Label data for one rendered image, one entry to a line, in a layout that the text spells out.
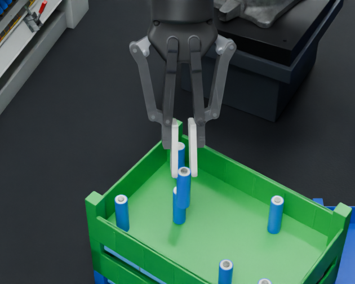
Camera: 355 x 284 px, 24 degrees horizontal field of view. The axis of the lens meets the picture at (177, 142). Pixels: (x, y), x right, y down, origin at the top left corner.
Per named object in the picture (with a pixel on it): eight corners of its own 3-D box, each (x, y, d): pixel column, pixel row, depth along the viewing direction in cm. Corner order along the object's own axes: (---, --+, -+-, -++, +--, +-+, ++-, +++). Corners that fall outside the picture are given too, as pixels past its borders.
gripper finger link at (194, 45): (183, 31, 101) (195, 30, 101) (193, 118, 105) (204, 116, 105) (187, 38, 97) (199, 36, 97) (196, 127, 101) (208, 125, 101)
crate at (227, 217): (88, 236, 116) (83, 199, 110) (173, 153, 128) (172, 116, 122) (269, 347, 104) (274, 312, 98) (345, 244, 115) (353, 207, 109)
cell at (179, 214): (177, 183, 114) (177, 213, 118) (169, 191, 113) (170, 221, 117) (188, 189, 113) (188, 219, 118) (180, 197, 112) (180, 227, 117)
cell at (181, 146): (177, 140, 120) (177, 169, 125) (169, 147, 119) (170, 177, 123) (187, 145, 119) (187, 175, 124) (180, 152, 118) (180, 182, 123)
